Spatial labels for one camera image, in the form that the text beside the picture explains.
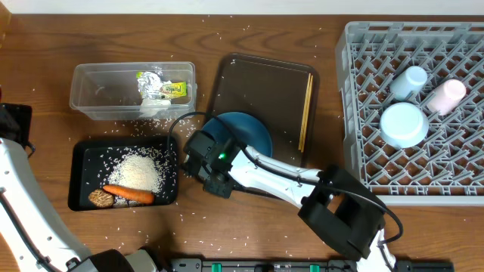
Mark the dark blue plate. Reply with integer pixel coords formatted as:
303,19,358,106
202,112,273,157

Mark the yellow green wrapper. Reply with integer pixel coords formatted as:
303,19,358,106
136,72,188,100

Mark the orange carrot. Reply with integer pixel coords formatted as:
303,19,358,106
103,185,155,205

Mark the brown food scrap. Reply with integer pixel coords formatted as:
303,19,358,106
88,189,114,209

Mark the light blue rice bowl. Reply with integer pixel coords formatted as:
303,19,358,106
380,102,429,149

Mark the light blue plastic cup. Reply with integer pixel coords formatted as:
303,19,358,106
389,66,428,101

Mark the white plastic cup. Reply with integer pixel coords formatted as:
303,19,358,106
427,79,467,116

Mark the white paper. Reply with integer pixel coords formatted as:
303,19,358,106
139,99,171,118

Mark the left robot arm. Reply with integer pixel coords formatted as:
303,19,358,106
1,138,159,272

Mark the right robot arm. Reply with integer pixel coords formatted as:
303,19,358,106
184,131,396,271

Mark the grey dishwasher rack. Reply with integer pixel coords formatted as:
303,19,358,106
336,21,483,206

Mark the white rice pile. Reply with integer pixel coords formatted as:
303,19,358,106
101,146,176,194

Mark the black plastic tray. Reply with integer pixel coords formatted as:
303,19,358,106
68,136,178,212

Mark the brown serving tray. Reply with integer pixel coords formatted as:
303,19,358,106
207,54,319,166

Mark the clear plastic container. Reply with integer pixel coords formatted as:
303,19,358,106
70,61,197,121

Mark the left wooden chopstick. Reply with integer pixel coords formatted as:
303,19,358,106
298,73,312,153

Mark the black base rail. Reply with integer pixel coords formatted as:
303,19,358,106
169,258,455,272

